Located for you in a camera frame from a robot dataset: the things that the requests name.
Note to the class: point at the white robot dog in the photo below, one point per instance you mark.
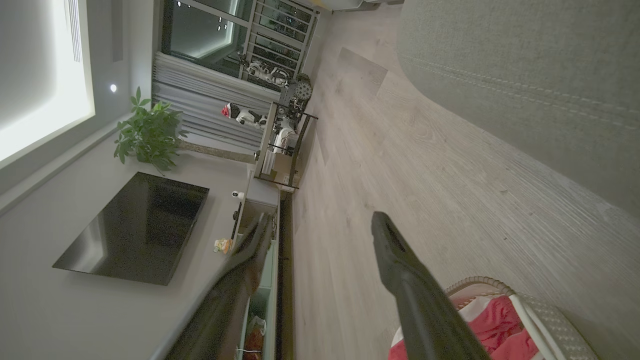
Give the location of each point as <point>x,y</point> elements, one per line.
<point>246,116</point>

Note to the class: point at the red-brown item in cabinet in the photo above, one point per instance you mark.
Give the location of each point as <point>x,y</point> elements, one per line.
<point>254,345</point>

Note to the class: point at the white air vent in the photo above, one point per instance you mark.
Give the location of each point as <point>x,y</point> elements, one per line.
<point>74,30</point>

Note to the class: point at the small white security camera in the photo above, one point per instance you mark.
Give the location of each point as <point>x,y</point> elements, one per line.
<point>237,195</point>

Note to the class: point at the white robot part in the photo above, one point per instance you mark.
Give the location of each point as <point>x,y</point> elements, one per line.
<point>285,135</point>

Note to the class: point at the black flat television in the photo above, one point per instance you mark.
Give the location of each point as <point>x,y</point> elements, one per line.
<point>135,230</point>

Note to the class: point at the grey television cabinet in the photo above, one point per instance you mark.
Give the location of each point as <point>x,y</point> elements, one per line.
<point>264,195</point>

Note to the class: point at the white robot by rack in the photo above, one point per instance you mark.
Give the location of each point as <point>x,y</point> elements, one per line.
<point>262,70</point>

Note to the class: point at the grey pleated curtain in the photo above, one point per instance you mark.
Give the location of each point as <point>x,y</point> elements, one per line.
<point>200,105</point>

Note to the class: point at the small colourful toy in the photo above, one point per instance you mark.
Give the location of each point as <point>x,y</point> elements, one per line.
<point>222,246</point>

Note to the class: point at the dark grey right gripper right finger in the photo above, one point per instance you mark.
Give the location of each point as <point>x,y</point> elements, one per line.
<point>425,320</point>

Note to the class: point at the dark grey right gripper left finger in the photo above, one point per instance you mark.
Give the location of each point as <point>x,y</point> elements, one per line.
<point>225,320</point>

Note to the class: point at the grey fabric sofa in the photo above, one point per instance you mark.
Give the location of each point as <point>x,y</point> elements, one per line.
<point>525,75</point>

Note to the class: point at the green potted plant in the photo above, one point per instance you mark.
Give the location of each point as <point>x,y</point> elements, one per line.
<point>150,135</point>

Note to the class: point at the dark glass window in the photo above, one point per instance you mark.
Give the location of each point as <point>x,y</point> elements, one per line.
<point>200,30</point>

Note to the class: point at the black metal frame shelf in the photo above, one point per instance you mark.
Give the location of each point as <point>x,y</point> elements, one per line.
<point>265,145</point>

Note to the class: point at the white woven laundry basket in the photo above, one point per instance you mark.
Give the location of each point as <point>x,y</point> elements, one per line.
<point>560,325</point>

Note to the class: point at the grey metal rack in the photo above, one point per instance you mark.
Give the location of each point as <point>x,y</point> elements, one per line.
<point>250,35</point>

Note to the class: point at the brown cardboard box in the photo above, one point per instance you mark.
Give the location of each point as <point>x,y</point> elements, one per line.
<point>282,164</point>

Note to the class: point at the red clothing with white trim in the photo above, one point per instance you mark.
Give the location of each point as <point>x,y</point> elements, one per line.
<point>500,325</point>

